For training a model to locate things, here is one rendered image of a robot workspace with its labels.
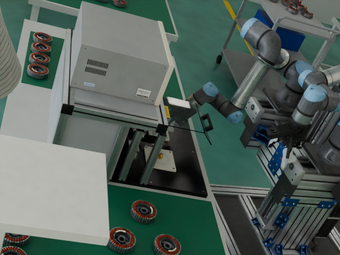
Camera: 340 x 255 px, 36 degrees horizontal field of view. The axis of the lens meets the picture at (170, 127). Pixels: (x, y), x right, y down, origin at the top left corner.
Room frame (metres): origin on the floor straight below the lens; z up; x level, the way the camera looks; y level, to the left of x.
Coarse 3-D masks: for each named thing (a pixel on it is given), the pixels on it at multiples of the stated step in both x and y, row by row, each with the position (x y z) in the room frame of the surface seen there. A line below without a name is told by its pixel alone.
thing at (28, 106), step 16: (48, 32) 2.94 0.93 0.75; (64, 32) 3.03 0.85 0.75; (16, 96) 2.17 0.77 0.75; (32, 96) 2.22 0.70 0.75; (48, 96) 2.28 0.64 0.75; (16, 112) 2.04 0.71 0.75; (32, 112) 2.09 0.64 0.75; (48, 112) 2.14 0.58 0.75; (16, 128) 1.93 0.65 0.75; (32, 128) 1.98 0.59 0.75; (160, 192) 1.90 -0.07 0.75; (208, 192) 2.04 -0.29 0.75; (224, 240) 1.76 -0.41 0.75
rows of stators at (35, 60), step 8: (40, 32) 2.83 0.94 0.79; (40, 40) 2.74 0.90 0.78; (48, 40) 2.77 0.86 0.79; (32, 48) 2.63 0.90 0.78; (40, 48) 2.68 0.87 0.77; (48, 48) 2.68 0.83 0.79; (32, 56) 2.53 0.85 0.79; (40, 56) 2.58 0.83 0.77; (32, 64) 2.45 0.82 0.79; (40, 64) 2.51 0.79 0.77; (48, 64) 2.55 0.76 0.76; (32, 72) 2.38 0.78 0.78; (40, 72) 2.41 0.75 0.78; (48, 72) 2.44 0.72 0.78
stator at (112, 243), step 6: (114, 228) 1.54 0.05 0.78; (120, 228) 1.55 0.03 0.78; (114, 234) 1.51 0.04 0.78; (120, 234) 1.54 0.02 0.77; (126, 234) 1.53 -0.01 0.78; (132, 234) 1.54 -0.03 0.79; (114, 240) 1.48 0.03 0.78; (120, 240) 1.49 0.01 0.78; (126, 240) 1.52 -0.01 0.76; (132, 240) 1.51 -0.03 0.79; (114, 246) 1.46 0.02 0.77; (120, 246) 1.46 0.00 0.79; (126, 246) 1.47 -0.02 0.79; (132, 246) 1.48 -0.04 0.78; (120, 252) 1.45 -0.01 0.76; (126, 252) 1.47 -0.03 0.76
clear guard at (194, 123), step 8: (168, 104) 2.12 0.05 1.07; (176, 104) 2.15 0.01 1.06; (184, 104) 2.18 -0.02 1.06; (192, 104) 2.21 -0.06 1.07; (176, 112) 2.08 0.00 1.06; (184, 112) 2.11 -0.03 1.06; (192, 112) 2.14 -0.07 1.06; (200, 112) 2.23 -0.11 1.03; (168, 120) 1.99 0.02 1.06; (176, 120) 2.01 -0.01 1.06; (184, 120) 2.04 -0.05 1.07; (192, 120) 2.07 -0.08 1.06; (200, 120) 2.10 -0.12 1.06; (184, 128) 1.98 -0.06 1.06; (192, 128) 2.01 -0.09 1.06; (200, 128) 2.03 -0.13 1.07; (208, 136) 2.07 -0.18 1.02
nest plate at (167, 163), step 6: (144, 150) 2.11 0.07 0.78; (150, 150) 2.13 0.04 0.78; (162, 150) 2.17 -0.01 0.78; (168, 150) 2.19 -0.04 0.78; (162, 156) 2.12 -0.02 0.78; (168, 156) 2.14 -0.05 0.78; (156, 162) 2.06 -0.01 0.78; (162, 162) 2.08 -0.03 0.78; (168, 162) 2.10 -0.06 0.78; (174, 162) 2.11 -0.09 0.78; (156, 168) 2.03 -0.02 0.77; (162, 168) 2.04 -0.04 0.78; (168, 168) 2.05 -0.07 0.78; (174, 168) 2.07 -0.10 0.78
